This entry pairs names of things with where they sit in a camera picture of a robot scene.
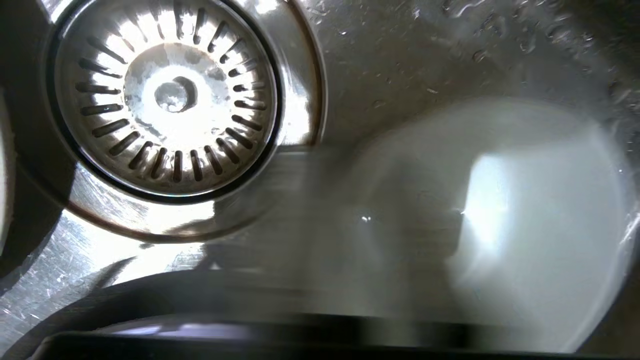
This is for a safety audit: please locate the white bowl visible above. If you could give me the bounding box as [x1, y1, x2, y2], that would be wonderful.
[345, 97, 638, 353]

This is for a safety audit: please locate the metal sink drain strainer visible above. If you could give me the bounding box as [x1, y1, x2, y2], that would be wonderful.
[45, 0, 328, 241]

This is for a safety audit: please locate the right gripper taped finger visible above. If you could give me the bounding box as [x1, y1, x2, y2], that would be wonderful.
[210, 150, 461, 316]

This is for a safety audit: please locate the stainless steel sink basin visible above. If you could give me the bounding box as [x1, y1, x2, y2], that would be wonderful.
[0, 0, 640, 360]

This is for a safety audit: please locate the purple round plate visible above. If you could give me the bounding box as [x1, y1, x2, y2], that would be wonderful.
[0, 270, 640, 360]

